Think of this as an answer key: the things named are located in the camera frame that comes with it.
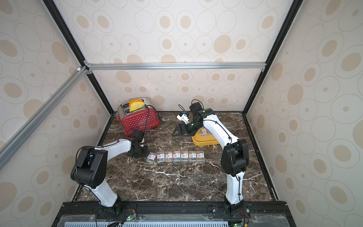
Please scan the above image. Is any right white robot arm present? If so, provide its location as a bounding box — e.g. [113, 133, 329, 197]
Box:
[172, 102, 250, 214]

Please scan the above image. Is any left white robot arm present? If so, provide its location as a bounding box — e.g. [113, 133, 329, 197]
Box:
[71, 129, 148, 217]

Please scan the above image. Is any yellow plastic storage tray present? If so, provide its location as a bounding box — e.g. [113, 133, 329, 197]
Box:
[192, 129, 219, 146]

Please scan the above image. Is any red polka dot toaster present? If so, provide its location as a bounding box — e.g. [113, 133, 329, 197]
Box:
[117, 97, 160, 136]

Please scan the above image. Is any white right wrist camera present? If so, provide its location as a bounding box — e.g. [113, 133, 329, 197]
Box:
[177, 111, 190, 124]

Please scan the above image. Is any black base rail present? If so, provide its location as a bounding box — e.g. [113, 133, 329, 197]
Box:
[52, 201, 296, 227]

